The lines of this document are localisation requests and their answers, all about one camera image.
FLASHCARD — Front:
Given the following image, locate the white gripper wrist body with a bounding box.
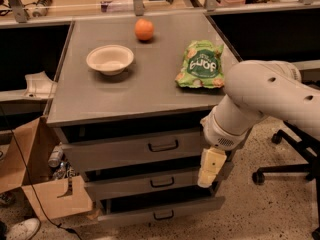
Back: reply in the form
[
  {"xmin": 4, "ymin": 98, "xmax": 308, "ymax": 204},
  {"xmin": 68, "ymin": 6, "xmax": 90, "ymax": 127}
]
[{"xmin": 200, "ymin": 108, "xmax": 247, "ymax": 151}]

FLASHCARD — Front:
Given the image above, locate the green chip bag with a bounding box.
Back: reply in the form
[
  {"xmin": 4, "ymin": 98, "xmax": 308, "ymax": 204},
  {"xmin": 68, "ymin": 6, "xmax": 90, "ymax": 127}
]
[{"xmin": 175, "ymin": 40, "xmax": 224, "ymax": 89}]

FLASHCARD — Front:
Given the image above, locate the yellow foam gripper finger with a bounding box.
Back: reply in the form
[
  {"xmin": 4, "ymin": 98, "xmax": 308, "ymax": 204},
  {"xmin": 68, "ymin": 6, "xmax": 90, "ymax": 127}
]
[{"xmin": 197, "ymin": 147, "xmax": 227, "ymax": 188}]

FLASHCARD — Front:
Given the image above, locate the white sneaker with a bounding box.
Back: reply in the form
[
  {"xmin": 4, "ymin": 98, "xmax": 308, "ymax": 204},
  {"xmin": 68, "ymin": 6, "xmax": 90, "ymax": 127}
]
[{"xmin": 5, "ymin": 218, "xmax": 41, "ymax": 240}]

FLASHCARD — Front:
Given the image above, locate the orange fruit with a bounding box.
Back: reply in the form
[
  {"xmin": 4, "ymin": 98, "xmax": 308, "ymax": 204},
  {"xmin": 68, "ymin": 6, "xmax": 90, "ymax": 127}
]
[{"xmin": 134, "ymin": 19, "xmax": 154, "ymax": 41}]

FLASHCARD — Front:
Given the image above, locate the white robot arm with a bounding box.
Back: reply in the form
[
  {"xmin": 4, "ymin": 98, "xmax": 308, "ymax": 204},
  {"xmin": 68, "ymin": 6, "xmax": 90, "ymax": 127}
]
[{"xmin": 198, "ymin": 60, "xmax": 320, "ymax": 188}]

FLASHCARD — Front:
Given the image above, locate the black office chair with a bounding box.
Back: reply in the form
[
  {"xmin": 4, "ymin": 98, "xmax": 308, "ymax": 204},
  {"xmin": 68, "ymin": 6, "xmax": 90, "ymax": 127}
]
[{"xmin": 252, "ymin": 120, "xmax": 320, "ymax": 240}]

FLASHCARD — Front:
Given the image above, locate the silver can in box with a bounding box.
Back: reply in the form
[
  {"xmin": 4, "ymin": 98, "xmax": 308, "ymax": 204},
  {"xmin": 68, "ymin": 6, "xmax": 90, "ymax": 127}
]
[{"xmin": 48, "ymin": 146, "xmax": 63, "ymax": 168}]

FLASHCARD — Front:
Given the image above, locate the cardboard box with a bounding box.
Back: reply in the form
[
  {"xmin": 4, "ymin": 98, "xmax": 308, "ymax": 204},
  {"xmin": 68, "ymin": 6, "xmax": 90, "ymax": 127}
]
[{"xmin": 0, "ymin": 118, "xmax": 93, "ymax": 221}]

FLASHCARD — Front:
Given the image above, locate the grey top drawer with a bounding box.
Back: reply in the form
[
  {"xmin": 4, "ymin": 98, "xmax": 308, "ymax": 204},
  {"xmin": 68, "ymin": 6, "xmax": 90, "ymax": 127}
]
[{"xmin": 63, "ymin": 128, "xmax": 209, "ymax": 172}]

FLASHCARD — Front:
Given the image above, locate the white paper bowl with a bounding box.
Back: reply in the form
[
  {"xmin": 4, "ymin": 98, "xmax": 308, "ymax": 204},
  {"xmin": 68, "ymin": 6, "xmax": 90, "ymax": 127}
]
[{"xmin": 86, "ymin": 45, "xmax": 134, "ymax": 76}]

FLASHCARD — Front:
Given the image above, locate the grey drawer cabinet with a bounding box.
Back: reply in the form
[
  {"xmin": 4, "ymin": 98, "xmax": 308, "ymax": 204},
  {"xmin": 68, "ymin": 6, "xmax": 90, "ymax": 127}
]
[{"xmin": 45, "ymin": 13, "xmax": 254, "ymax": 230}]

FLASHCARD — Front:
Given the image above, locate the black floor cable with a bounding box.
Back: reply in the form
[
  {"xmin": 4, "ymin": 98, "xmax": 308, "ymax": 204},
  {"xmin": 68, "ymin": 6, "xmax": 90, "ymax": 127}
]
[{"xmin": 0, "ymin": 105, "xmax": 83, "ymax": 240}]

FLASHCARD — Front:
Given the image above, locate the grey middle drawer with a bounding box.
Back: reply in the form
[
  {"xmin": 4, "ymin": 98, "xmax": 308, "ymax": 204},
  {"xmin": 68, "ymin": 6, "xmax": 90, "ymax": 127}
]
[{"xmin": 85, "ymin": 156, "xmax": 200, "ymax": 201}]

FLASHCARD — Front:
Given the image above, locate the grey metal bracket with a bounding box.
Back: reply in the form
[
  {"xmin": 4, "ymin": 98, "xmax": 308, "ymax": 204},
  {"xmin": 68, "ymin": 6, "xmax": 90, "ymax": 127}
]
[{"xmin": 24, "ymin": 71, "xmax": 57, "ymax": 99}]

